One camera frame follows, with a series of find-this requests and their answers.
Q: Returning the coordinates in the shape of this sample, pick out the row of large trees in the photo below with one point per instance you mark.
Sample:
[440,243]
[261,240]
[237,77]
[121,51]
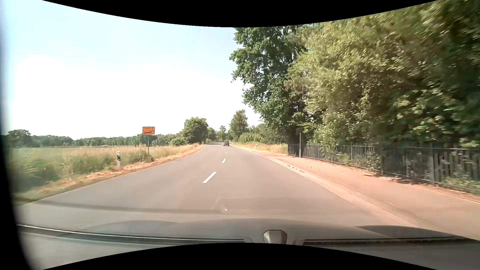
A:
[375,82]

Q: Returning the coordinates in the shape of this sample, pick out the dark metal fence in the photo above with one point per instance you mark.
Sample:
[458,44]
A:
[412,163]

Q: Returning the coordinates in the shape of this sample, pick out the grey asphalt road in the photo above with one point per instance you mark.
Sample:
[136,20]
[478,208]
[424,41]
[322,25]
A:
[240,176]

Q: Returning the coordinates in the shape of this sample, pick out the car's own bonnet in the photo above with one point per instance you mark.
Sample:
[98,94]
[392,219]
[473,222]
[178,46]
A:
[210,228]

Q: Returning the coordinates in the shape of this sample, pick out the grassy field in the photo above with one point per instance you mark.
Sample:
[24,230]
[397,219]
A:
[56,159]

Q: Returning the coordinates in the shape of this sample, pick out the tall green tree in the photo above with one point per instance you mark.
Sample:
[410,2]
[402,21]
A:
[238,125]

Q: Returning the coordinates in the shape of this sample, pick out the orange road sign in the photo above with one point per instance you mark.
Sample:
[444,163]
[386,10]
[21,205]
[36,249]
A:
[148,131]

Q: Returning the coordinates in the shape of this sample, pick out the road markings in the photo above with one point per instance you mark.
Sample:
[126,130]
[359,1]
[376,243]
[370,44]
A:
[209,177]

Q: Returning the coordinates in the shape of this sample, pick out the reddish paved cycle path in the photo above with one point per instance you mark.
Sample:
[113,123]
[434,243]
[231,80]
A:
[375,187]

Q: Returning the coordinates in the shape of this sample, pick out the distant line of trees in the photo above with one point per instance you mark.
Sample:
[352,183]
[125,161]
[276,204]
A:
[93,140]

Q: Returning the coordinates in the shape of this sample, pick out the round green tree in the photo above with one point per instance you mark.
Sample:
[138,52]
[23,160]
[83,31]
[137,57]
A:
[195,130]

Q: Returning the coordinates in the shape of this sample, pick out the dry grass verge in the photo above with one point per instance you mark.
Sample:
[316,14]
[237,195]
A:
[112,170]
[262,147]

